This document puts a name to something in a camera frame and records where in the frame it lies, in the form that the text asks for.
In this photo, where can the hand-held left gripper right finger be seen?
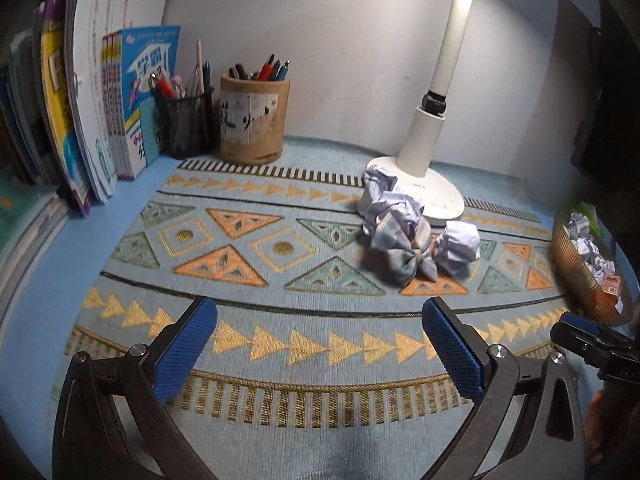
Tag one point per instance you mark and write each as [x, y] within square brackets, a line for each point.
[452, 350]

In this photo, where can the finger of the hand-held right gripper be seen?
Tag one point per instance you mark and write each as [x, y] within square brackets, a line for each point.
[585, 337]

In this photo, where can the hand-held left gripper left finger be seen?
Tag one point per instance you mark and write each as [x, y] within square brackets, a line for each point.
[185, 350]

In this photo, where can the woven basket with paper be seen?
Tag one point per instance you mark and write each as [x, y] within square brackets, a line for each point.
[575, 280]

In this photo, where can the printed paper ball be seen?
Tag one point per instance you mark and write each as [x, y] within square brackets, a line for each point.
[595, 260]

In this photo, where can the person's right hand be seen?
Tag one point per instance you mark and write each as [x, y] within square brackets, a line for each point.
[596, 420]

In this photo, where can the small crumpled white paper ball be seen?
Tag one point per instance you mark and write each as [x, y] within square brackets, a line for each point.
[457, 249]
[580, 224]

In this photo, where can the patterned woven mat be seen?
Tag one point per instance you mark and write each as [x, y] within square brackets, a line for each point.
[300, 280]

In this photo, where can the large crumpled white paper ball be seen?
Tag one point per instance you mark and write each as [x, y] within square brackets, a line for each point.
[390, 200]

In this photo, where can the white desk lamp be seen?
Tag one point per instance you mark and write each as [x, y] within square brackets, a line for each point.
[430, 160]

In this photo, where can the stack of flat books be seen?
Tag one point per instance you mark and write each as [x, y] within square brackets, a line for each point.
[27, 225]

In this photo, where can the black mesh pen holder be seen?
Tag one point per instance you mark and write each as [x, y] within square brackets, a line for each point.
[182, 125]

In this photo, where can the bamboo pen holder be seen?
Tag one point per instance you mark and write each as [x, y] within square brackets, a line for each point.
[252, 120]

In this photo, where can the row of upright books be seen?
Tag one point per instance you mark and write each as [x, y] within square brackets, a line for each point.
[90, 105]

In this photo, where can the bunch of pencils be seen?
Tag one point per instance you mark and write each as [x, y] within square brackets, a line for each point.
[185, 82]

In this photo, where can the bunch of coloured pens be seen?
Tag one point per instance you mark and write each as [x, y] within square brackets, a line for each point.
[260, 67]

